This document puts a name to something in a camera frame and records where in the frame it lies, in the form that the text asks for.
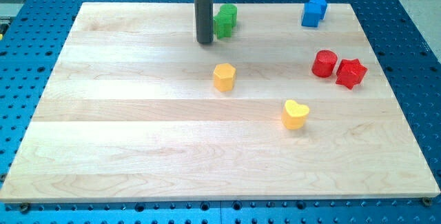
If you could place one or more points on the yellow hexagon block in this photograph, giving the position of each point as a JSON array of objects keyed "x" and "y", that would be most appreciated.
[{"x": 224, "y": 77}]

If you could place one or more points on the yellow heart block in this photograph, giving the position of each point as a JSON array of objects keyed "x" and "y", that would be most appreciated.
[{"x": 294, "y": 114}]

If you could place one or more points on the green star block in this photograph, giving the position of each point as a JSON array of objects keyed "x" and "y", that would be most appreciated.
[{"x": 222, "y": 25}]

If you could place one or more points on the light wooden board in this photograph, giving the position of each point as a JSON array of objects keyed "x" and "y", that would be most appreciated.
[{"x": 130, "y": 113}]

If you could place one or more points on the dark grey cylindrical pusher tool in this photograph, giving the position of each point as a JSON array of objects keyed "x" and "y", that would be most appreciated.
[{"x": 204, "y": 21}]

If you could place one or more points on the red cylinder block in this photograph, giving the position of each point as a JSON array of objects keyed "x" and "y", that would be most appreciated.
[{"x": 324, "y": 63}]

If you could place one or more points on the blue cube block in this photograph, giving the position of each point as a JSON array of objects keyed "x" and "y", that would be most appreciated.
[{"x": 311, "y": 15}]

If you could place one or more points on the red star block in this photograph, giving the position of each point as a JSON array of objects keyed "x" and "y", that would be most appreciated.
[{"x": 350, "y": 73}]

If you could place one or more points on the blue pentagon block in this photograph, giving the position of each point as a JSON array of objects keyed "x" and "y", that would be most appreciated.
[{"x": 323, "y": 7}]

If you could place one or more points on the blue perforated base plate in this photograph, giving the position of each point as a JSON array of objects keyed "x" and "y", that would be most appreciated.
[{"x": 35, "y": 38}]

